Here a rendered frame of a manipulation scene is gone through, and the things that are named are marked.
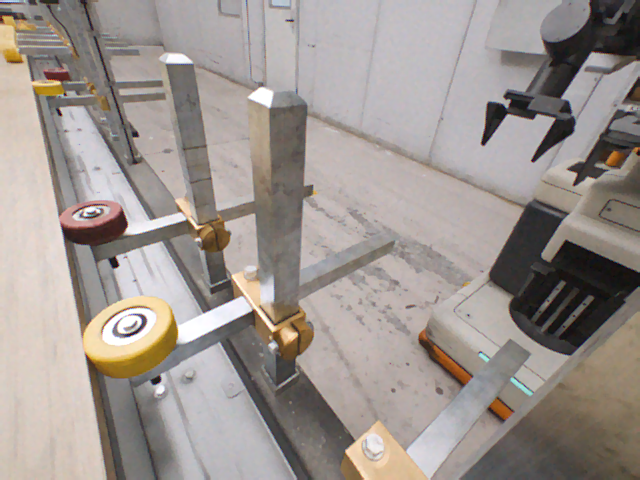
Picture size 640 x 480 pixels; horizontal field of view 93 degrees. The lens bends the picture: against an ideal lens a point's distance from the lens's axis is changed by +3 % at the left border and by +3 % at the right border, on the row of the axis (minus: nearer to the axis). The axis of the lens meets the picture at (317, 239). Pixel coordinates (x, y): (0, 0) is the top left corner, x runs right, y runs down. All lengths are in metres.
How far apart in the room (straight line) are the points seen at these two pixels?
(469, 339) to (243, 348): 0.91
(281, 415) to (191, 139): 0.42
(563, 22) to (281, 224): 0.53
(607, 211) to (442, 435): 0.75
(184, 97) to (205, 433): 0.51
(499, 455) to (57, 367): 0.35
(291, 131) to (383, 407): 1.19
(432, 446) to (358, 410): 0.92
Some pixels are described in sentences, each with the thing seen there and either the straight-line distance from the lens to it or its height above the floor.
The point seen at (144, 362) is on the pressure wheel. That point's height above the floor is 0.89.
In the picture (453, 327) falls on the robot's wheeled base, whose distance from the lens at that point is 1.29.
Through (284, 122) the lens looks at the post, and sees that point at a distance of 0.25.
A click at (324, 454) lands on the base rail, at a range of 0.50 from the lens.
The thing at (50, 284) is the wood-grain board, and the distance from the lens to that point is 0.47.
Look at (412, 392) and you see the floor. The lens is 1.39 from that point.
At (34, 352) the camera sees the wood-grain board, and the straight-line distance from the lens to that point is 0.40.
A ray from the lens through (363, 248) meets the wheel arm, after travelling 0.52.
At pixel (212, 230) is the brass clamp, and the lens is 0.54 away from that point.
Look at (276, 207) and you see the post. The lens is 0.27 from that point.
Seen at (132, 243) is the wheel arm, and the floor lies 0.84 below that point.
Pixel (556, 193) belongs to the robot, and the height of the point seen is 0.74.
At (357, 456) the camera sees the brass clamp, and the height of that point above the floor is 0.83.
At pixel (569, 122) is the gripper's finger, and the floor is 1.06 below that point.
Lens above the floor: 1.17
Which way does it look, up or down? 37 degrees down
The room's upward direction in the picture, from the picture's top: 5 degrees clockwise
